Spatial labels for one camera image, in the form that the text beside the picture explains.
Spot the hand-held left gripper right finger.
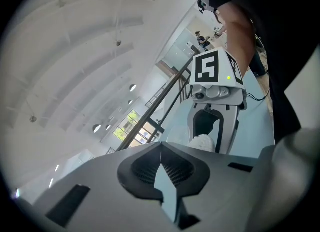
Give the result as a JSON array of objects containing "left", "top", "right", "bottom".
[{"left": 161, "top": 141, "right": 260, "bottom": 232}]

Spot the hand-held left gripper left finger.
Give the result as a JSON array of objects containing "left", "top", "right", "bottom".
[{"left": 33, "top": 141, "right": 176, "bottom": 232}]

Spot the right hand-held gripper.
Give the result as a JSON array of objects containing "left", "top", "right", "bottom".
[{"left": 187, "top": 47, "right": 248, "bottom": 156}]

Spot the small white cup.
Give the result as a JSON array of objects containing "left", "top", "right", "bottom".
[{"left": 169, "top": 124, "right": 217, "bottom": 154}]

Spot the person's right forearm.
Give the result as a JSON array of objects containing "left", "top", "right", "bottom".
[{"left": 216, "top": 0, "right": 256, "bottom": 73}]

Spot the black curved metal railing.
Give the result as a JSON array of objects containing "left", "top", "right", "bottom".
[{"left": 116, "top": 60, "right": 198, "bottom": 152}]

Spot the glass entrance door with windows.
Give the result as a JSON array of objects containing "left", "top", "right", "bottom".
[{"left": 112, "top": 109, "right": 161, "bottom": 149}]

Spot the person's black t-shirt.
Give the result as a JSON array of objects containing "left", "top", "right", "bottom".
[{"left": 174, "top": 0, "right": 303, "bottom": 144}]

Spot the black cable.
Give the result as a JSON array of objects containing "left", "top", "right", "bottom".
[{"left": 246, "top": 88, "right": 271, "bottom": 102}]

